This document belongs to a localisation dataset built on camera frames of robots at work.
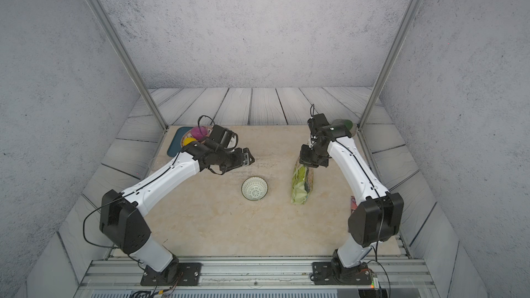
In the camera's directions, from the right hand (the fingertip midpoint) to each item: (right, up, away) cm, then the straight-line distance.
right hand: (304, 162), depth 80 cm
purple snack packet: (+23, -20, +11) cm, 32 cm away
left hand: (-21, 0, +1) cm, 21 cm away
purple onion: (-52, +13, +33) cm, 63 cm away
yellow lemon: (-57, +9, +31) cm, 66 cm away
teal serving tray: (-65, +5, +34) cm, 74 cm away
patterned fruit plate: (-58, +12, +34) cm, 68 cm away
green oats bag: (-1, -8, 0) cm, 8 cm away
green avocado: (+31, +18, +37) cm, 51 cm away
